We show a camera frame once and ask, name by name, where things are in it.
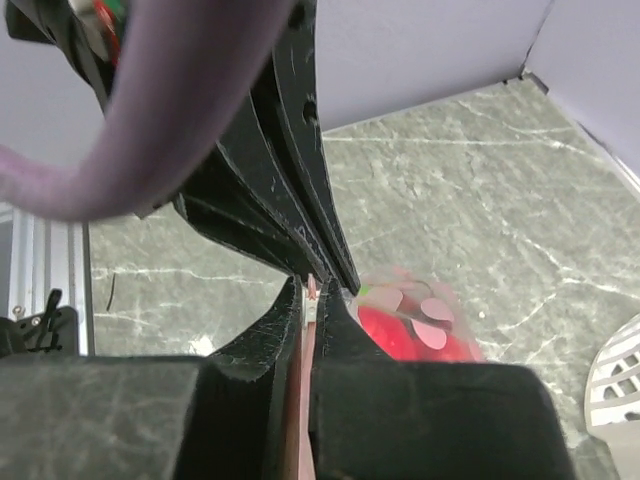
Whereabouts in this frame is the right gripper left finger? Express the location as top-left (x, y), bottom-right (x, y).
top-left (1, 277), bottom-right (303, 479)

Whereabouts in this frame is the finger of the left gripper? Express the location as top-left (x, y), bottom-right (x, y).
top-left (172, 148), bottom-right (320, 278)
top-left (252, 1), bottom-right (360, 294)

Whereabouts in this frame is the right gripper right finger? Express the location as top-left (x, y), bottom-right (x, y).
top-left (309, 282), bottom-right (575, 480)

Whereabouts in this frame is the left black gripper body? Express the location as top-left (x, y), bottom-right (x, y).
top-left (4, 0), bottom-right (130, 109)

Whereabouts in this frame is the red fake fruit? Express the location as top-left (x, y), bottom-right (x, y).
top-left (357, 305), bottom-right (485, 363)

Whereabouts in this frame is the clear zip top bag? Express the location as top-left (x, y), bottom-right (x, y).
top-left (281, 269), bottom-right (485, 479)

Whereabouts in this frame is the white oval dish basket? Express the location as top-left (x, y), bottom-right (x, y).
top-left (584, 316), bottom-right (640, 479)

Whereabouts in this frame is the aluminium frame rail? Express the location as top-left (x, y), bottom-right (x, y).
top-left (1, 203), bottom-right (95, 355)

